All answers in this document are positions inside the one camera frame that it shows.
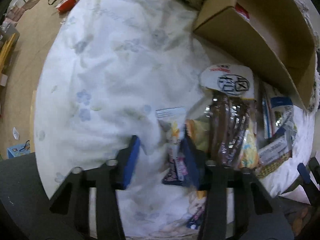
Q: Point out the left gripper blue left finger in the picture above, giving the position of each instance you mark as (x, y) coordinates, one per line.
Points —
(127, 159)

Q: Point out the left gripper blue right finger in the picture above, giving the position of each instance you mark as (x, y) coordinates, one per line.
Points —
(195, 161)

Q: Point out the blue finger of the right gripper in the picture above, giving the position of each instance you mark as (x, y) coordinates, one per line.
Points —
(304, 173)

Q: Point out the small white blue candy stick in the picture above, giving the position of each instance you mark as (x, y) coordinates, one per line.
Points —
(172, 121)

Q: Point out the yellow bread snack packet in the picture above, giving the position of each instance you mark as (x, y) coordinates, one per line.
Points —
(229, 142)

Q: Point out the cracker biscuit packet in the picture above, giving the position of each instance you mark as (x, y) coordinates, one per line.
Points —
(264, 170)

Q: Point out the large blue white snack bag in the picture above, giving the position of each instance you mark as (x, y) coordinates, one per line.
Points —
(278, 113)

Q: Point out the dark chocolate cake packet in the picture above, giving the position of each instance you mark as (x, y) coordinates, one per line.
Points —
(232, 89)

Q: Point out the grey white snack packet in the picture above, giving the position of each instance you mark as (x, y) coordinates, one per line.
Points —
(274, 150)

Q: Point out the red white snack bar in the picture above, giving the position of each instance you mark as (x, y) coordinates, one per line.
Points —
(242, 12)

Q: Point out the operator right hand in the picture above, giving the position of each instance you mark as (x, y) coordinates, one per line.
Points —
(298, 223)

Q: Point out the white floral bear bedsheet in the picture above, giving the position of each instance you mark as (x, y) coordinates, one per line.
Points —
(113, 64)

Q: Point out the open brown cardboard box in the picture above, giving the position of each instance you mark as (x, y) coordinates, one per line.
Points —
(277, 43)

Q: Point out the yellow wooden rack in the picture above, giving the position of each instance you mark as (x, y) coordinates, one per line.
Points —
(6, 50)

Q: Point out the red box on floor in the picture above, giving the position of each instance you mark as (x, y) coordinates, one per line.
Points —
(65, 6)

